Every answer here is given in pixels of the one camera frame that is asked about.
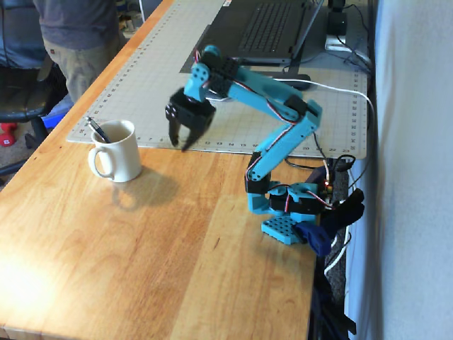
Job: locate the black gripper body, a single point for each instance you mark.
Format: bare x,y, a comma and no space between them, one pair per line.
192,116

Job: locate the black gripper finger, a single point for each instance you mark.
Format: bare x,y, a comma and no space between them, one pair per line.
193,140
174,132

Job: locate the dark blue pen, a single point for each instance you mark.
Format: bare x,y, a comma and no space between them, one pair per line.
100,131

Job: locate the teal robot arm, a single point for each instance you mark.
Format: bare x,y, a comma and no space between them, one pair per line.
283,141

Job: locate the cream ceramic mug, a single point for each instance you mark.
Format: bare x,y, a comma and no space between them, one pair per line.
120,156

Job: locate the beige gridded cutting mat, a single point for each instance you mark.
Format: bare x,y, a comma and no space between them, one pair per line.
148,71

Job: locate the dark grey laptop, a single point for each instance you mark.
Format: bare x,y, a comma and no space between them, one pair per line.
262,28

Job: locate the black usb hub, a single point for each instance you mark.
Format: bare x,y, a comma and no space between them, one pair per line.
297,78

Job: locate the blue storage box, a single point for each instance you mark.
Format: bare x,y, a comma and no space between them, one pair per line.
56,115

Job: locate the person in grey shirt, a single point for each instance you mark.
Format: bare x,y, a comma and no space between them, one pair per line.
78,42

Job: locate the robot controller board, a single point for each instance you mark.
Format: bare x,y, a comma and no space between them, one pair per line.
327,189

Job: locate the blue table clamp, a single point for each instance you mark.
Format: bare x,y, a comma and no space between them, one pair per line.
316,237

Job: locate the silver stand base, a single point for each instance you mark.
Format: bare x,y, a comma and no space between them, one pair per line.
338,42

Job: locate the black office chair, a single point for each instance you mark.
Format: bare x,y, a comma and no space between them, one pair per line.
21,71

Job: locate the red dumbbell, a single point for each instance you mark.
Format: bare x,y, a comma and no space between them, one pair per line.
6,136

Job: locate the black power adapter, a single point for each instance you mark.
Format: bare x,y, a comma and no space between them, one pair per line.
336,22

